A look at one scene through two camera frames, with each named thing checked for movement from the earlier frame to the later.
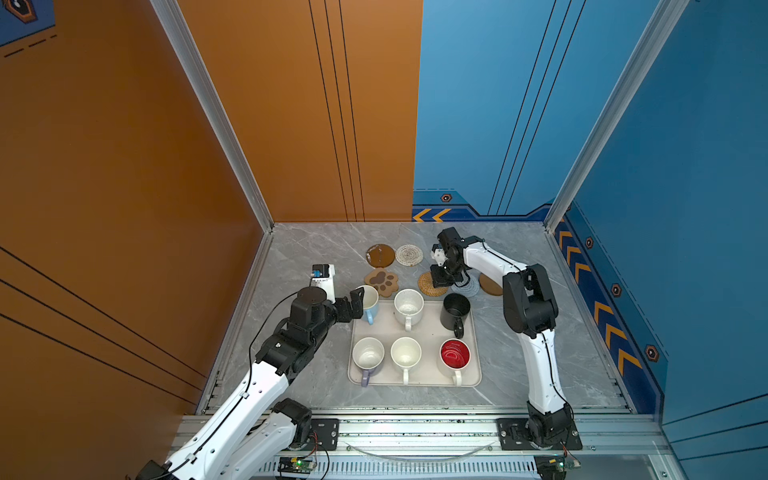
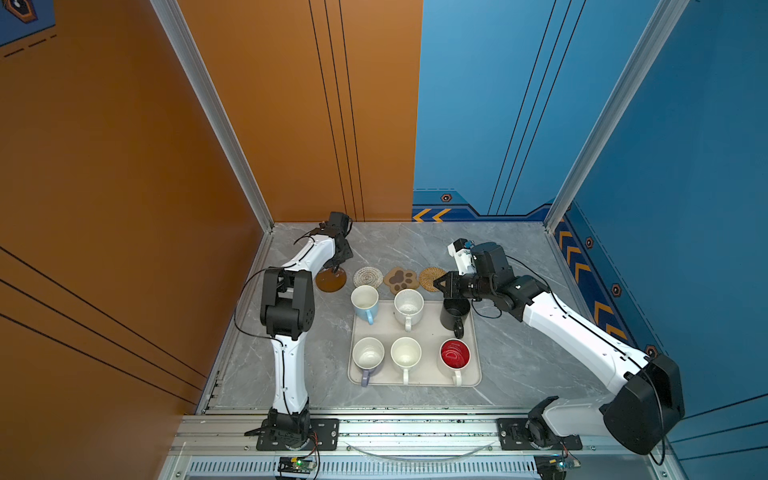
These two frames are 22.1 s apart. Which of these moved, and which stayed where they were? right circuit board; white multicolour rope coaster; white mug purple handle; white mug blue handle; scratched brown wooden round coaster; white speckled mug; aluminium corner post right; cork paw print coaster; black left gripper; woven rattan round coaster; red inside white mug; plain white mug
Moved: scratched brown wooden round coaster; white multicolour rope coaster; black left gripper; cork paw print coaster
Stayed: right circuit board; red inside white mug; aluminium corner post right; white mug purple handle; white speckled mug; white mug blue handle; plain white mug; woven rattan round coaster
